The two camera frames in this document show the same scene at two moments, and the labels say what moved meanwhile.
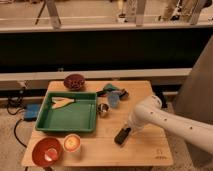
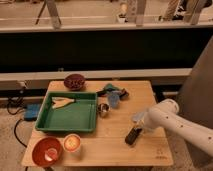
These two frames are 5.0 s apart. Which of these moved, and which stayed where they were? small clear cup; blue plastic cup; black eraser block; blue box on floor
Moved: black eraser block
Stayed: blue box on floor; small clear cup; blue plastic cup
